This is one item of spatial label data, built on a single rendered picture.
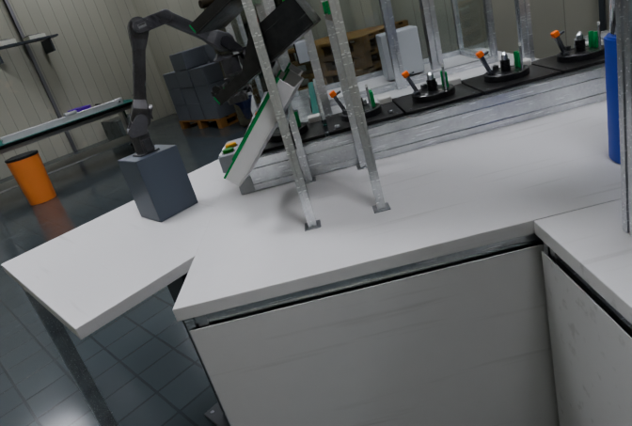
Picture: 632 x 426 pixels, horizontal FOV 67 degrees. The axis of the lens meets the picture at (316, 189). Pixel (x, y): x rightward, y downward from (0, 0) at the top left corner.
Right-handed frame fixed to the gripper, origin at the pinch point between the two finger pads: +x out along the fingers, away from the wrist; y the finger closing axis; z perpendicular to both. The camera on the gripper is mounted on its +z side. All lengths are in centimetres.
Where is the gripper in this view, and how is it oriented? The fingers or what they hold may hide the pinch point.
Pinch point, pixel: (244, 108)
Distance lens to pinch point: 160.4
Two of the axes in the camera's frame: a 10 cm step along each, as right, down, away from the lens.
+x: 2.6, 9.0, 3.5
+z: -9.6, 2.6, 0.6
